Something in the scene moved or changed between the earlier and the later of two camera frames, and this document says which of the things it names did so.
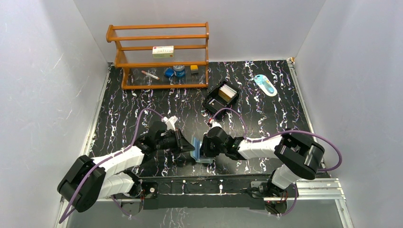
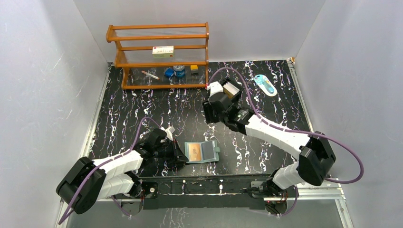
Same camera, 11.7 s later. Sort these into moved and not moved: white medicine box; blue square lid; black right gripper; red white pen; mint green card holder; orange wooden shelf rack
Moved: black right gripper; mint green card holder
Not moved: blue square lid; red white pen; orange wooden shelf rack; white medicine box
